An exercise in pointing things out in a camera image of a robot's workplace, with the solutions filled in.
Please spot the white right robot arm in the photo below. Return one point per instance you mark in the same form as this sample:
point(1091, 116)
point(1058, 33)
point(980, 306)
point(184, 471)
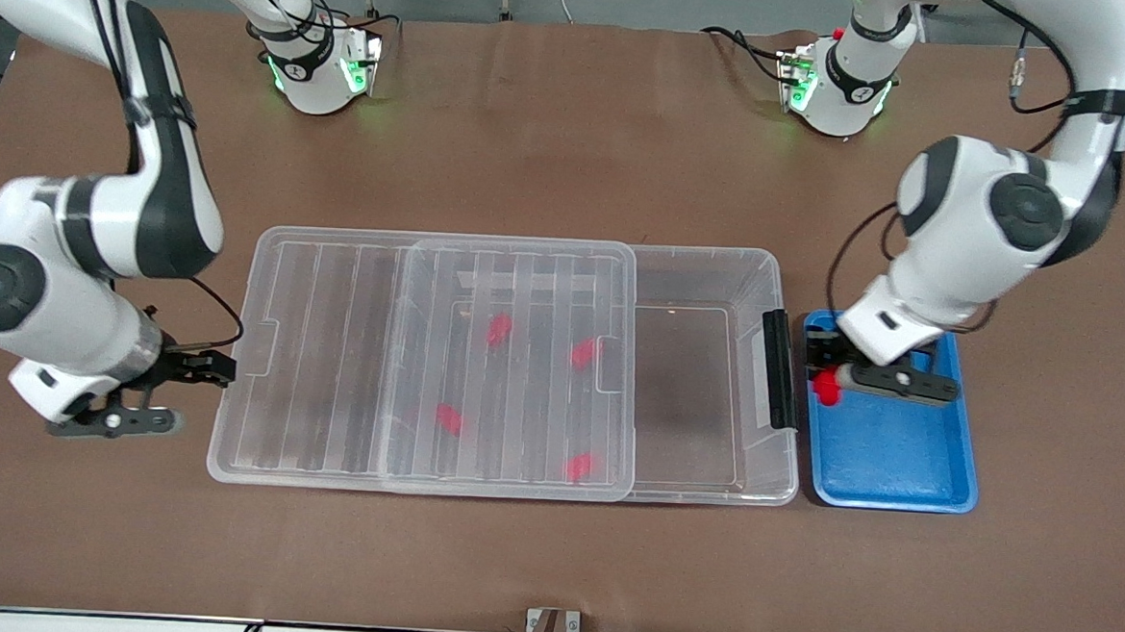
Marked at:
point(164, 199)

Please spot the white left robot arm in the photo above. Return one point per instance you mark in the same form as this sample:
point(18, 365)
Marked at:
point(963, 202)

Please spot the clear plastic box lid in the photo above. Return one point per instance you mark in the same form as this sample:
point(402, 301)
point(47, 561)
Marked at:
point(319, 361)

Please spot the blue plastic tray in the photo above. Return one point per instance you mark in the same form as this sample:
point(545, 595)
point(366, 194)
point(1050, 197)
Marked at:
point(887, 458)

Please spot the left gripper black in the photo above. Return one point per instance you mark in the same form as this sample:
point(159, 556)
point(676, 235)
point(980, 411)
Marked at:
point(824, 350)

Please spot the clear plastic storage box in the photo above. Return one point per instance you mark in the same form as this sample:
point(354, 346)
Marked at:
point(693, 400)

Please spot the black box latch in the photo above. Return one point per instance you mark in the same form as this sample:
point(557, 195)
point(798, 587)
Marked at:
point(779, 366)

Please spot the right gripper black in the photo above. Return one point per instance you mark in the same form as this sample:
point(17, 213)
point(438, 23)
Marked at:
point(178, 365)

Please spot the red block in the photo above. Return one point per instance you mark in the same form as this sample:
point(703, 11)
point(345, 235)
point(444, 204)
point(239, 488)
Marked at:
point(499, 328)
point(825, 390)
point(583, 353)
point(448, 418)
point(579, 466)

